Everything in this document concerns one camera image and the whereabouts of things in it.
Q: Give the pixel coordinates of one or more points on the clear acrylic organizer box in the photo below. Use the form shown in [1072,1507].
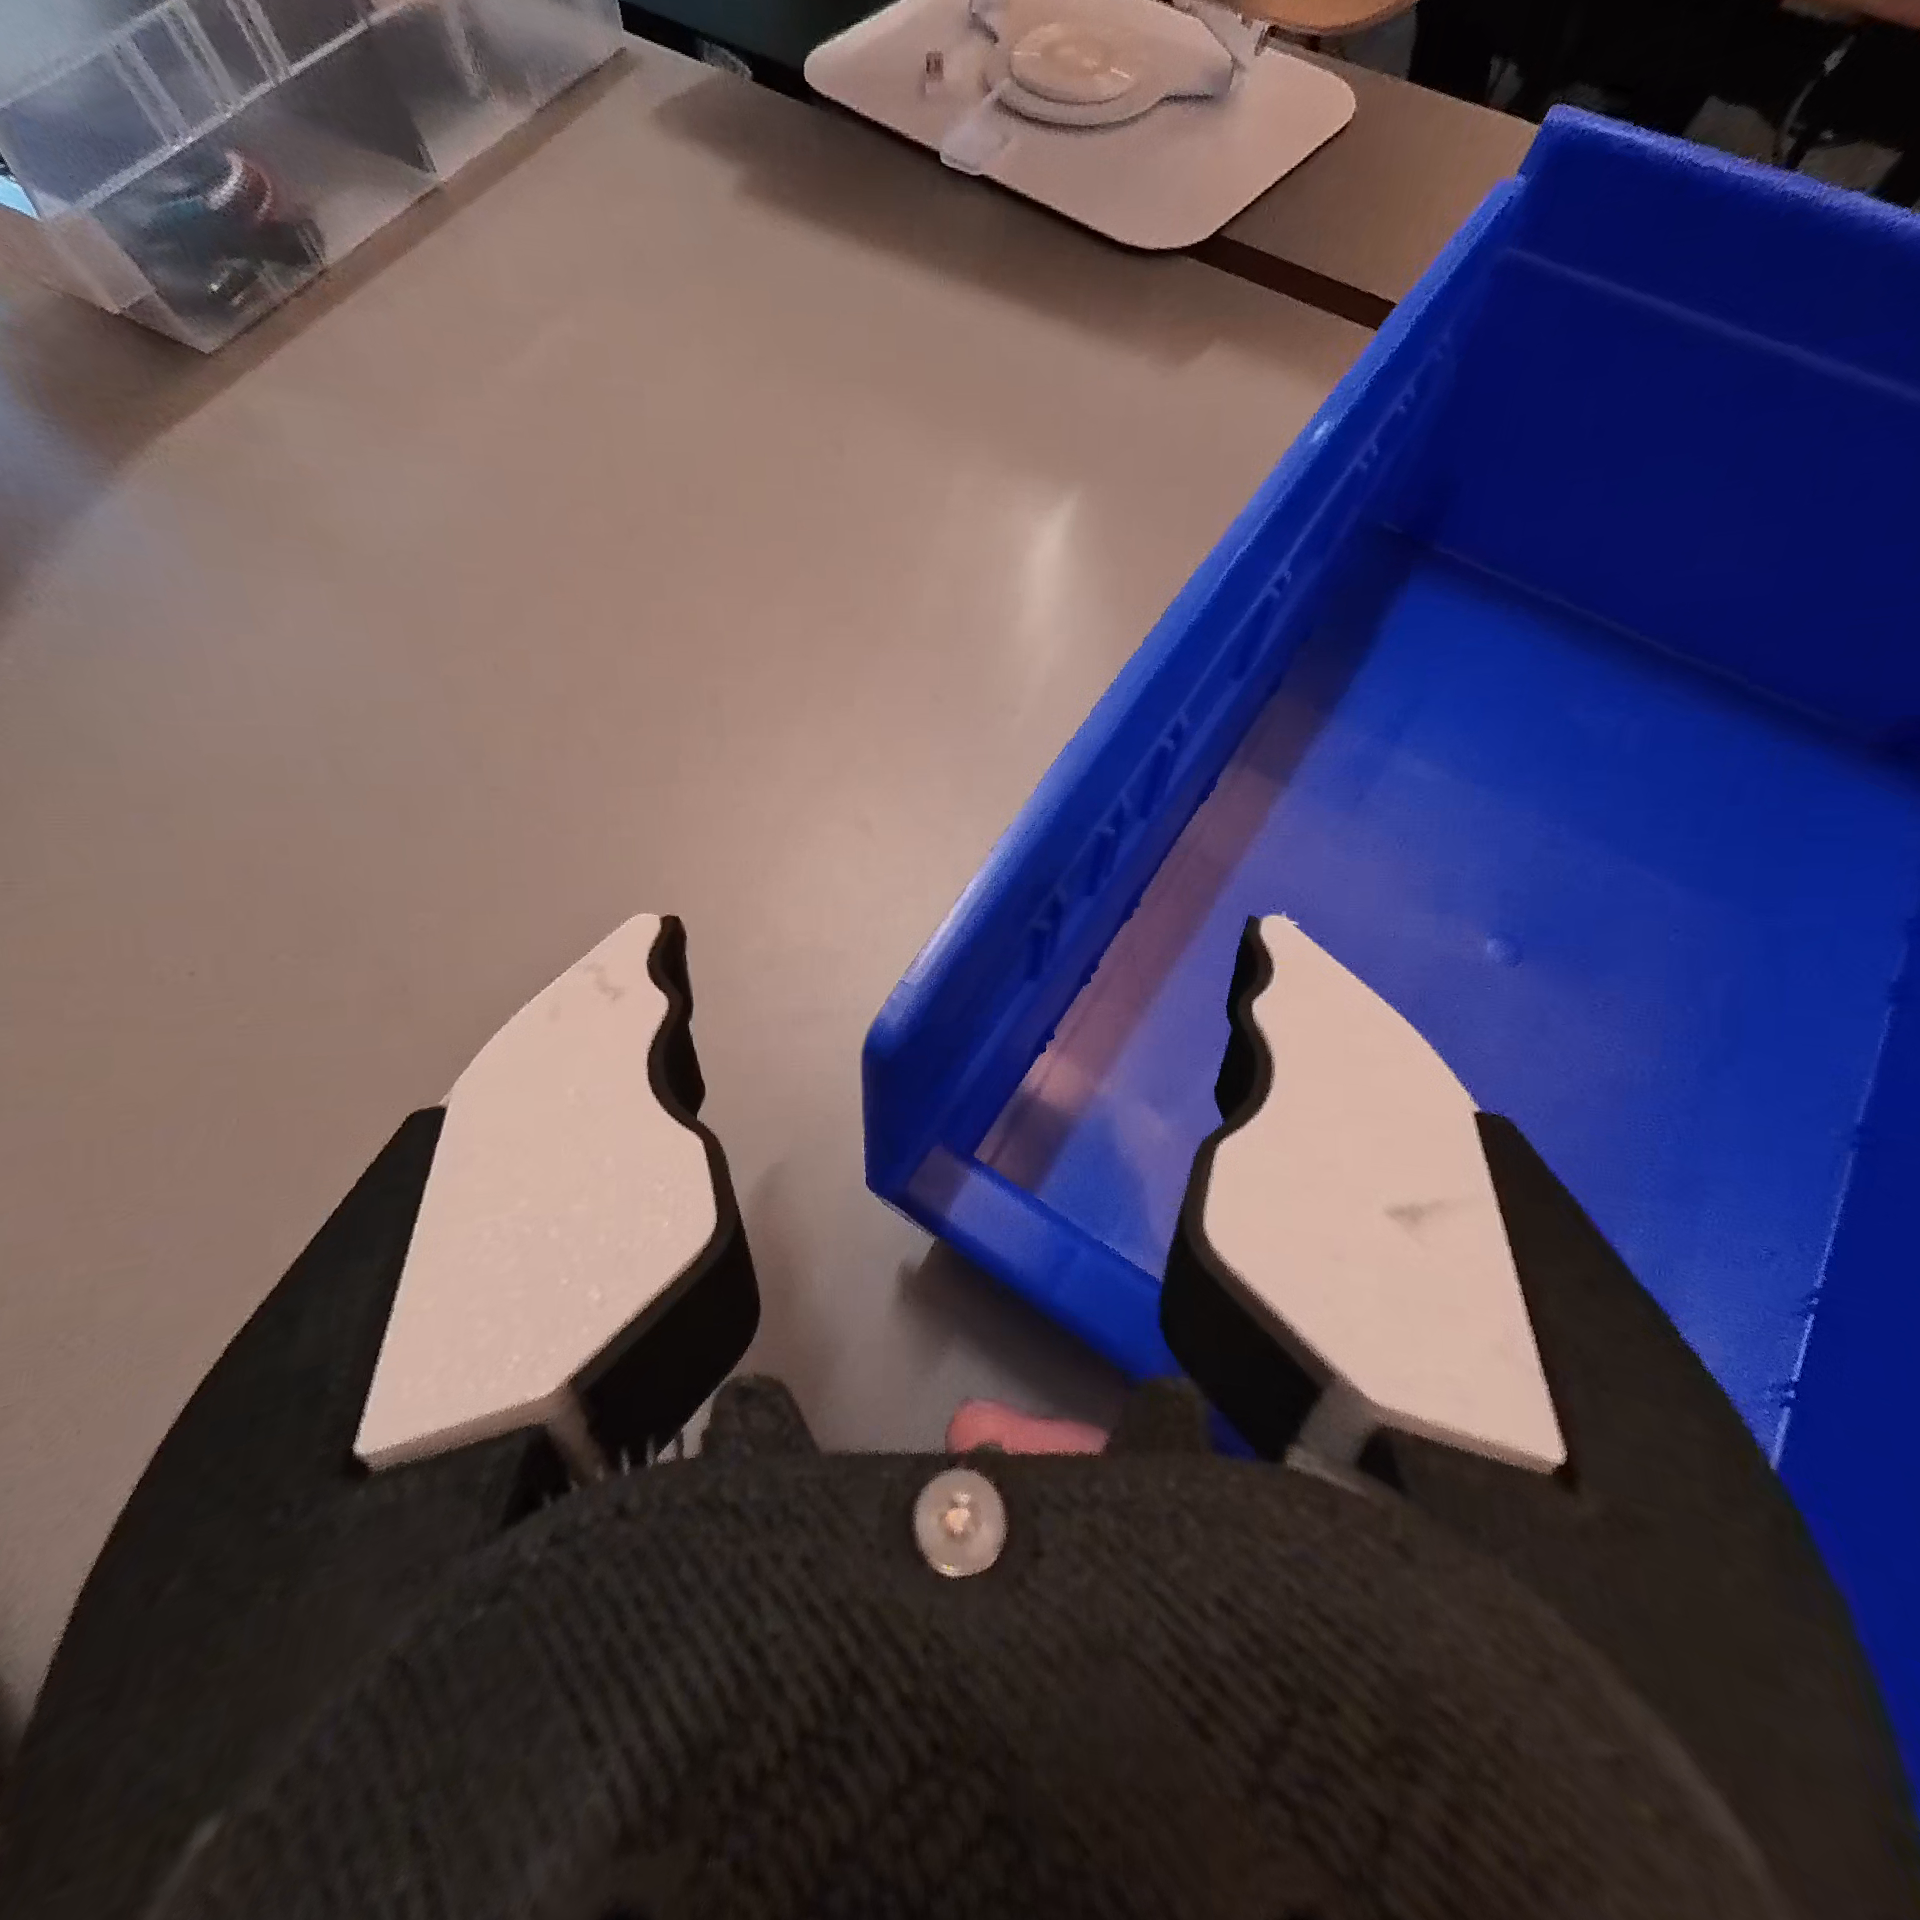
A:
[375,135]

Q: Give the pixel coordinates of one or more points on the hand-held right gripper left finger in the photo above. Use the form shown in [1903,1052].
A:
[539,1231]

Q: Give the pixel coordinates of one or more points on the small pink object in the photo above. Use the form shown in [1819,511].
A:
[1026,1430]

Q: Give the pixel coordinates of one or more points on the blue plastic storage bin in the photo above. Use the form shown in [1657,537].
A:
[1575,839]

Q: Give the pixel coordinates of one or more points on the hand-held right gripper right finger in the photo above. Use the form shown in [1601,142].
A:
[1380,1231]

